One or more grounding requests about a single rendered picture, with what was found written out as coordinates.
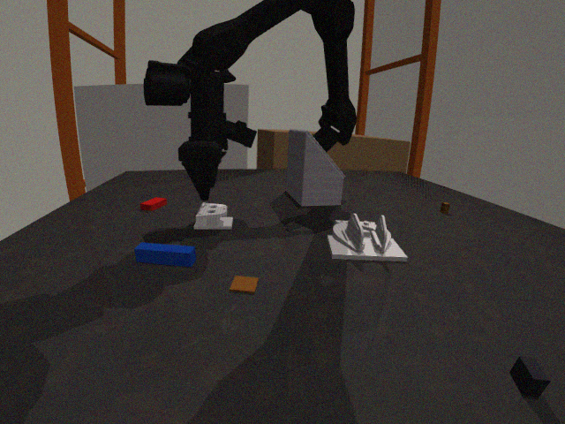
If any blue rectangular block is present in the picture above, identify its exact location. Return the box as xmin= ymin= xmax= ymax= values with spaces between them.
xmin=134 ymin=242 xmax=197 ymax=267

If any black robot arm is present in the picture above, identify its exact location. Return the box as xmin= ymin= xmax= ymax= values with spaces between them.
xmin=143 ymin=0 xmax=357 ymax=152

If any small red block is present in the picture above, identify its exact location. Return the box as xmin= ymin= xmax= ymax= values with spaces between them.
xmin=140 ymin=197 xmax=168 ymax=211

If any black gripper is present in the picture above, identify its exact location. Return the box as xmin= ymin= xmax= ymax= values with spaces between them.
xmin=178 ymin=105 xmax=228 ymax=201

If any orange flat plate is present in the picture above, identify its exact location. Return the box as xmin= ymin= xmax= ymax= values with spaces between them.
xmin=230 ymin=276 xmax=259 ymax=293

